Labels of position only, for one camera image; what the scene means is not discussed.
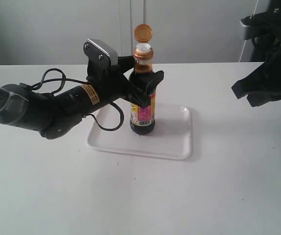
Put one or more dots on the dark soy sauce bottle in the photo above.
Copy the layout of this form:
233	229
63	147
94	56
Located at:
142	115

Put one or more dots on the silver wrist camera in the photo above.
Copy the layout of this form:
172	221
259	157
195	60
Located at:
100	53
245	30

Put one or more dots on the white cabinet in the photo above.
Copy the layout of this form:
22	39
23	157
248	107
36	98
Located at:
47	32

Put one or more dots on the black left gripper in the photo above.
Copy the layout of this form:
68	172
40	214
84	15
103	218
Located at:
105	86

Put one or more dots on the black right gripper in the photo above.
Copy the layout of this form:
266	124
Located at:
262	85

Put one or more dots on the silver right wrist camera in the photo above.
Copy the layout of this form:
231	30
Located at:
245	30

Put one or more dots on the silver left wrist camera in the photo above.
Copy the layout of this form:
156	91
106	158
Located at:
100	53

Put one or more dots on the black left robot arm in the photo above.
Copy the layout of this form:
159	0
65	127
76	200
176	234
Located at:
55	113

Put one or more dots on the white rectangular plastic tray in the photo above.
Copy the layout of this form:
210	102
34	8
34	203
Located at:
171	137

